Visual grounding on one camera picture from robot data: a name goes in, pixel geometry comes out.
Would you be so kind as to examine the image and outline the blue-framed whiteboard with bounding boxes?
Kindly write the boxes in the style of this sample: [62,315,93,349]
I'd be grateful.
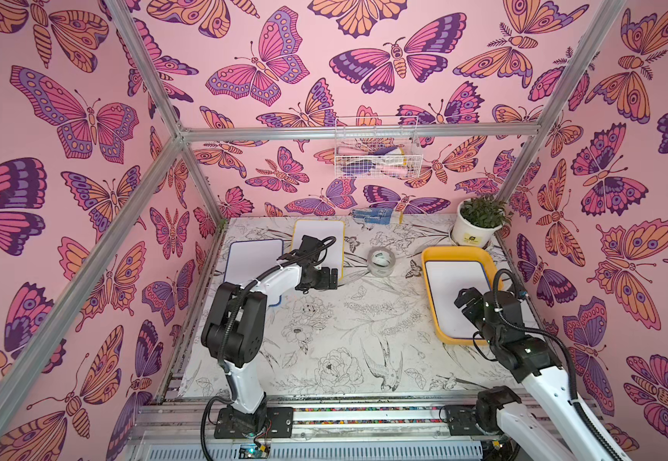
[425,260,489,344]
[224,239,284,286]

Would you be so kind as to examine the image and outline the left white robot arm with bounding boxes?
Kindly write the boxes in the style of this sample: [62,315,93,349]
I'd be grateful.
[201,234,339,433]

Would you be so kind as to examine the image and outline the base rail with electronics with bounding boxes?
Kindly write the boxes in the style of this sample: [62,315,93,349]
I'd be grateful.
[120,391,600,461]

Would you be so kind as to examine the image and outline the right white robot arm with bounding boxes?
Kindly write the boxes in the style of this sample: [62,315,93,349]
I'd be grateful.
[454,269,629,460]

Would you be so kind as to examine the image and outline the potted green plant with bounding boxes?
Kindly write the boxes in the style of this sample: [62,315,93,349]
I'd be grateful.
[450,195,509,249]

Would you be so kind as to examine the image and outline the yellow plastic storage box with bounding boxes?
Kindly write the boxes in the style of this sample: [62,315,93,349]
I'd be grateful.
[422,246,497,346]

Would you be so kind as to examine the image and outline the white wire wall basket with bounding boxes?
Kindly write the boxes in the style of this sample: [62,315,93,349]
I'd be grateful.
[331,118,423,181]

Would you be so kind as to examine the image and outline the clear tape roll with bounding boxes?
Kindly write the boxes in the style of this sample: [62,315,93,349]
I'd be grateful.
[367,247,397,278]

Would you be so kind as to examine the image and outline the aluminium frame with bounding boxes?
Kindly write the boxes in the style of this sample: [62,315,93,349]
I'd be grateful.
[0,0,629,461]

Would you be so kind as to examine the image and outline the yellow-framed whiteboard back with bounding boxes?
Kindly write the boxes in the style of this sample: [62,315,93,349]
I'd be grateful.
[290,219,346,280]

